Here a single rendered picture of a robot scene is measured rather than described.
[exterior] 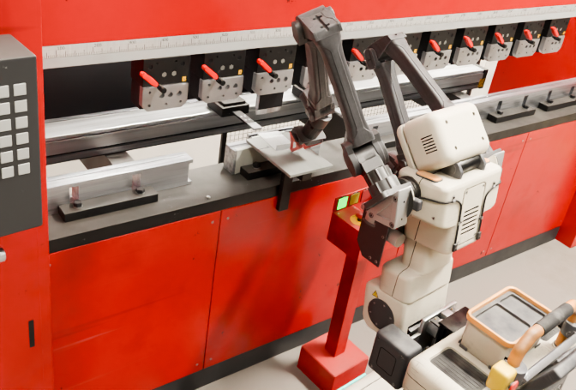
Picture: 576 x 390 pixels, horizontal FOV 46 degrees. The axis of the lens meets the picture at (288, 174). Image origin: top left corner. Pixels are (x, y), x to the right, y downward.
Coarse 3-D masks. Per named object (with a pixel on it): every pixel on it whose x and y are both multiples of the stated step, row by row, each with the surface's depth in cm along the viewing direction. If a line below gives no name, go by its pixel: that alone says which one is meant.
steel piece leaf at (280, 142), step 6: (264, 138) 236; (270, 138) 237; (276, 138) 238; (282, 138) 238; (270, 144) 233; (276, 144) 234; (282, 144) 230; (288, 144) 231; (294, 144) 233; (276, 150) 230
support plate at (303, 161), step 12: (288, 132) 244; (252, 144) 232; (264, 144) 233; (264, 156) 227; (276, 156) 226; (288, 156) 228; (300, 156) 229; (312, 156) 230; (288, 168) 220; (300, 168) 222; (312, 168) 223; (324, 168) 225
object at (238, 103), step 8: (208, 104) 255; (216, 104) 251; (224, 104) 249; (232, 104) 251; (240, 104) 253; (248, 104) 254; (216, 112) 252; (224, 112) 249; (232, 112) 251; (240, 112) 251; (248, 112) 256; (248, 120) 246; (256, 128) 242
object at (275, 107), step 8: (256, 96) 231; (264, 96) 231; (272, 96) 233; (280, 96) 235; (256, 104) 232; (264, 104) 232; (272, 104) 234; (280, 104) 237; (256, 112) 233; (264, 112) 235
